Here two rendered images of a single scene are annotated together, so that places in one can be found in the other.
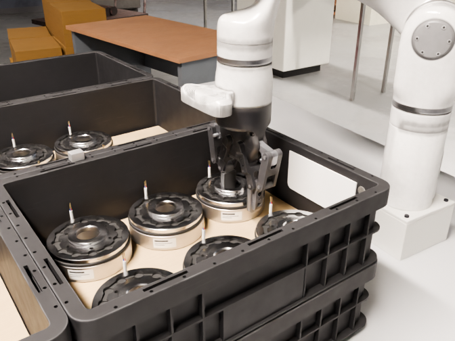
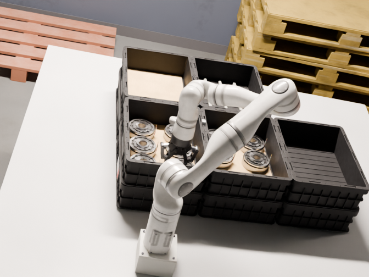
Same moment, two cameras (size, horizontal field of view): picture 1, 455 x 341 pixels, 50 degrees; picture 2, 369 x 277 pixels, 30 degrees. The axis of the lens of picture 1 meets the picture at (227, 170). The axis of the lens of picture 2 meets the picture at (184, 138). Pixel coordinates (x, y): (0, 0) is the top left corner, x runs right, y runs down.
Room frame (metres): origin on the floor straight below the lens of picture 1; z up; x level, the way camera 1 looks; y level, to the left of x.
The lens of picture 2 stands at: (1.38, -1.84, 2.35)
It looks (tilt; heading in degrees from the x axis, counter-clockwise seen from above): 35 degrees down; 113
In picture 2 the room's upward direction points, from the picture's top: 15 degrees clockwise
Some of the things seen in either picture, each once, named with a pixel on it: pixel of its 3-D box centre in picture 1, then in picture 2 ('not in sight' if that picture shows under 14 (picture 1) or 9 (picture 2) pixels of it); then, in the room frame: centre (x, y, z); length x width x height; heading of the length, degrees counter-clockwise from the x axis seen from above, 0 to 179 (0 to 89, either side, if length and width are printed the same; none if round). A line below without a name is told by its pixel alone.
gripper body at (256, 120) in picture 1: (242, 127); (180, 143); (0.62, -0.02, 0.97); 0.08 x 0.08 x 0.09
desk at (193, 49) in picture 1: (162, 84); not in sight; (2.98, 0.41, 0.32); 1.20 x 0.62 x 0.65; 42
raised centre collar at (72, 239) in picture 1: (88, 234); not in sight; (0.51, 0.18, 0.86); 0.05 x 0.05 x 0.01
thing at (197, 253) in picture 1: (227, 260); (142, 144); (0.47, 0.00, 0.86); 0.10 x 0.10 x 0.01
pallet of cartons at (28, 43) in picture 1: (53, 43); not in sight; (4.20, 1.47, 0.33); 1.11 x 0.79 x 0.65; 31
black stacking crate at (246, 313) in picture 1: (192, 227); (162, 145); (0.52, 0.04, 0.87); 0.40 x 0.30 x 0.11; 126
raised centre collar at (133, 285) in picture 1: (141, 296); (141, 126); (0.40, 0.09, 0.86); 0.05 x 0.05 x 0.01
